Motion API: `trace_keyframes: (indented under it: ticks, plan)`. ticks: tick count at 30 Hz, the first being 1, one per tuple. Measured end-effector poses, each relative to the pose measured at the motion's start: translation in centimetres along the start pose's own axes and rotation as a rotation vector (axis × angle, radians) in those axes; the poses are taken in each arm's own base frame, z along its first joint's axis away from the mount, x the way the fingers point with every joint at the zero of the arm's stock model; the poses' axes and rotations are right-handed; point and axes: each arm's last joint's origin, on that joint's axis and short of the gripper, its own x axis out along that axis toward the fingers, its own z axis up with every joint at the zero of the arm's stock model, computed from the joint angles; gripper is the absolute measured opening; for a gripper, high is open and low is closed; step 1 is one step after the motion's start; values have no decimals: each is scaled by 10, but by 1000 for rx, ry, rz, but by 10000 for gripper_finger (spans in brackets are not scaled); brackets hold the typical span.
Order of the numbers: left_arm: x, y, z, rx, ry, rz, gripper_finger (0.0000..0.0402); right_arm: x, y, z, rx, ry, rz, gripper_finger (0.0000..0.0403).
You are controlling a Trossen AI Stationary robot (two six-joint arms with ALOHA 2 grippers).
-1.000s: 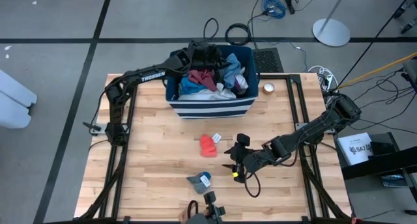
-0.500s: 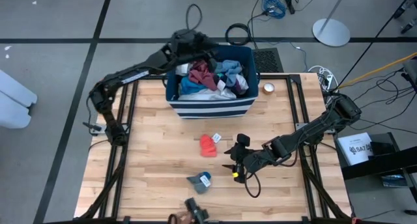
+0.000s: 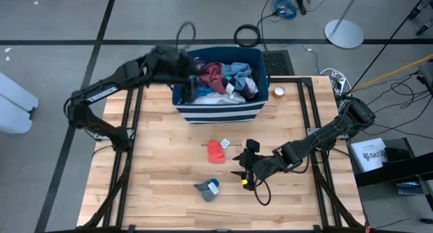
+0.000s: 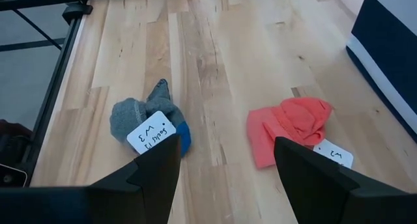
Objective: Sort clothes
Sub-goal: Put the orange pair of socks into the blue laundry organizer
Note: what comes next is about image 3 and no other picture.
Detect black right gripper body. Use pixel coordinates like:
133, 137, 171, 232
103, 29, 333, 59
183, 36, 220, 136
238, 147, 286, 192

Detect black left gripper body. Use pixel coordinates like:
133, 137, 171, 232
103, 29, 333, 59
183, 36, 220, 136
161, 45, 205, 104

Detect coral orange sock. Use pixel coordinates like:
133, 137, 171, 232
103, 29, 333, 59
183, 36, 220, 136
206, 139, 227, 165

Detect maroon shorts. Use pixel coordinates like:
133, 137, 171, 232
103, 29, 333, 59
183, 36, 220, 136
197, 61, 227, 96

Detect grey sock with blue toe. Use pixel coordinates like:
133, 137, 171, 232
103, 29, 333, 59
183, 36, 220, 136
193, 178, 221, 203

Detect dark navy multicolour sock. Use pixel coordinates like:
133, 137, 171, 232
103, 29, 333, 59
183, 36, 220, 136
221, 75, 236, 89

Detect large white shirt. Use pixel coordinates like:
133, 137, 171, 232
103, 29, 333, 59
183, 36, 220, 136
192, 91, 247, 106

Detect light blue cloth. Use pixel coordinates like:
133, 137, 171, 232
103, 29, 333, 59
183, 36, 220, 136
230, 62, 253, 92

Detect navy white striped fabric basket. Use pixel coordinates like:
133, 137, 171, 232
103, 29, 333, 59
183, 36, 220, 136
170, 46, 271, 125

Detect black floor vent grate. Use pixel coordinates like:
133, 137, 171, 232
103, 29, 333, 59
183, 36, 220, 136
262, 49, 295, 77

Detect white printed box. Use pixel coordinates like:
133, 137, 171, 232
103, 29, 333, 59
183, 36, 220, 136
350, 137, 388, 173

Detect black power strip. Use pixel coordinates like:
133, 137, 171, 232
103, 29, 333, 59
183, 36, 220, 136
295, 0, 308, 16

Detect black cart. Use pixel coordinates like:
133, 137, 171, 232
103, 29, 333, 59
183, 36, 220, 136
348, 137, 433, 224

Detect teal package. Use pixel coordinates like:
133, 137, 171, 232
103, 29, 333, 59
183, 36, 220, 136
396, 181, 424, 196

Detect grey round-base floor stand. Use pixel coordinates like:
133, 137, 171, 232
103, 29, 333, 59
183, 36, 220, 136
323, 0, 365, 49

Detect white foam block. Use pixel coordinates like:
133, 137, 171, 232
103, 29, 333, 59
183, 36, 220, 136
0, 95, 34, 135
0, 72, 40, 112

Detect thin black pole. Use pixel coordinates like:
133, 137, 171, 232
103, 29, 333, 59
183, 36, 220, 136
351, 0, 430, 91

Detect grey equipment box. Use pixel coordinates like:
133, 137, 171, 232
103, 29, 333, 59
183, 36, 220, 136
418, 60, 433, 88

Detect black wheeled stand base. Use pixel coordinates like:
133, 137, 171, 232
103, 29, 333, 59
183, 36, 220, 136
408, 0, 433, 37

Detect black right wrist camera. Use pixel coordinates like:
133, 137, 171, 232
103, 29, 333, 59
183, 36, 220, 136
246, 138, 261, 154

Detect black metal table frame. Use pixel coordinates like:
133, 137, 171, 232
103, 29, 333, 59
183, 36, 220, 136
81, 76, 366, 233

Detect black cable coil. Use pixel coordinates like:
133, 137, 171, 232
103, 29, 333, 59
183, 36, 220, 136
233, 24, 262, 47

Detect white cables and power strip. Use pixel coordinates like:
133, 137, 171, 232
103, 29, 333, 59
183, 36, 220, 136
319, 68, 349, 102

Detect blue cable coil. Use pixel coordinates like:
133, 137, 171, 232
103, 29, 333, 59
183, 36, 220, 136
270, 0, 298, 20

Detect yellow cable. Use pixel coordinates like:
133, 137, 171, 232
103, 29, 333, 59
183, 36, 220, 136
351, 54, 433, 93

